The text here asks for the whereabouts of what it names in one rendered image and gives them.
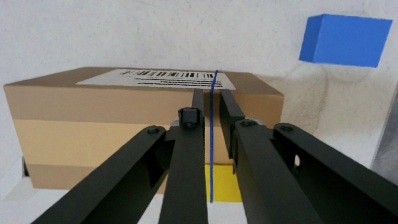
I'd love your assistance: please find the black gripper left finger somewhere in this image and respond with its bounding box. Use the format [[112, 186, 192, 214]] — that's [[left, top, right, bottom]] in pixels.
[[30, 89, 209, 224]]

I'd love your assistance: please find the blue rectangular block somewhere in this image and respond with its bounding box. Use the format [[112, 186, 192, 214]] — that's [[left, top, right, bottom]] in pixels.
[[299, 14, 393, 68]]

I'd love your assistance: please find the brown cardboard box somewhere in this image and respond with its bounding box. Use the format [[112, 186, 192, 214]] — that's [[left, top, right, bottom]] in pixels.
[[3, 67, 285, 190]]

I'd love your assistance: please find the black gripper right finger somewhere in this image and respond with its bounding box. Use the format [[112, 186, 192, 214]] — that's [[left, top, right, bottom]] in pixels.
[[219, 89, 398, 224]]

